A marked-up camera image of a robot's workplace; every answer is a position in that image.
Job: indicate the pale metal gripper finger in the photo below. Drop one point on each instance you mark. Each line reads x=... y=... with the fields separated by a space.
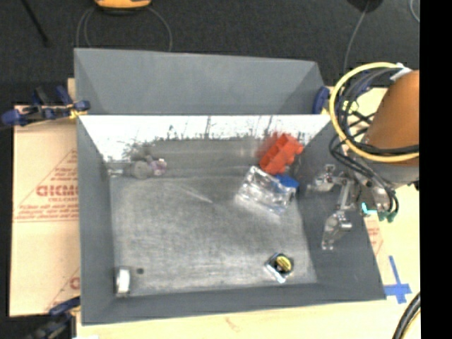
x=339 y=222
x=330 y=178

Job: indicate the blue toy block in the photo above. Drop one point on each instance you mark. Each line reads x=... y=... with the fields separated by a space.
x=287 y=183

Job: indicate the red toy building block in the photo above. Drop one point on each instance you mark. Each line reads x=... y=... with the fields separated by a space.
x=280 y=154

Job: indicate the black and yellow round tool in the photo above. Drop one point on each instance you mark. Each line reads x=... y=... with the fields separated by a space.
x=281 y=264

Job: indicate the clear plastic bottle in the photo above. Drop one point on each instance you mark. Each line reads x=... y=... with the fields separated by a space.
x=259 y=193

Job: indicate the grey metal bin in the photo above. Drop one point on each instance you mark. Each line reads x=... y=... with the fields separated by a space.
x=197 y=231

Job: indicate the small white cylinder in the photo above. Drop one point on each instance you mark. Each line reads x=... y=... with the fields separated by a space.
x=122 y=280

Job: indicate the brown cardboard board, red print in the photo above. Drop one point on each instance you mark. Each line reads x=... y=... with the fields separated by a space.
x=42 y=224

